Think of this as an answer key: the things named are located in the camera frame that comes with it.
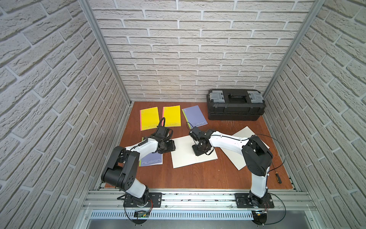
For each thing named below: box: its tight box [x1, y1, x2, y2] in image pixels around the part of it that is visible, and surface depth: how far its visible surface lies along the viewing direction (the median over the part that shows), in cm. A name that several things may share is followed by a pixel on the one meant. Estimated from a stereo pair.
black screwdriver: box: [274, 168, 283, 184], surface depth 83 cm
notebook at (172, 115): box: [162, 104, 182, 128], surface depth 116 cm
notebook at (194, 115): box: [181, 104, 209, 130], surface depth 112 cm
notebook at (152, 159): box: [138, 152, 163, 167], surface depth 88 cm
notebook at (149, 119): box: [139, 106, 160, 132], surface depth 113 cm
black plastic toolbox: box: [206, 88, 267, 121], surface depth 100 cm
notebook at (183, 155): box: [171, 135, 218, 169], surface depth 90 cm
